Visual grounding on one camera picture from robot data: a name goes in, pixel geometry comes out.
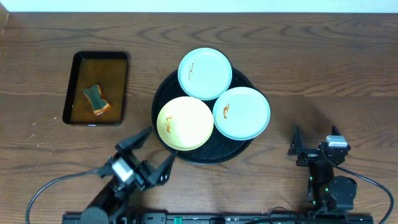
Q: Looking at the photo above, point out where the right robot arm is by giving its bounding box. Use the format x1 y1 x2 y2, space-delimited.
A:
287 126 357 218

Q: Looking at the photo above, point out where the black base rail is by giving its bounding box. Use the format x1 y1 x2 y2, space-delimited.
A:
61 212 374 224

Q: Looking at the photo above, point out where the light blue plate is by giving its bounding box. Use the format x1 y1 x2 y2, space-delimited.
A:
177 48 233 101
213 86 271 141

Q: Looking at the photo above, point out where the light blue plate right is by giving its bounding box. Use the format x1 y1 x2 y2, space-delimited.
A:
213 86 271 141

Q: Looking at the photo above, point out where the black rectangular water tray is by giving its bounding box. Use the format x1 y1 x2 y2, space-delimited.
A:
62 51 129 126

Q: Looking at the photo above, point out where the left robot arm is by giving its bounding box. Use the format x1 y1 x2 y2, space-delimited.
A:
80 126 175 223

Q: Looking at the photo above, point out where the yellow plate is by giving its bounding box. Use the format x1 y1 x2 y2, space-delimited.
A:
156 96 214 151

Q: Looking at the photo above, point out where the orange green scrub sponge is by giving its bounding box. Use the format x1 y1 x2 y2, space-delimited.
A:
83 84 111 116

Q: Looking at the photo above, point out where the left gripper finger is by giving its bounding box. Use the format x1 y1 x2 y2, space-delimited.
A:
115 126 154 152
149 154 175 186

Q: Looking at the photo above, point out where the light blue plate top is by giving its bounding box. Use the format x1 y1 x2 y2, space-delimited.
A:
177 48 233 101

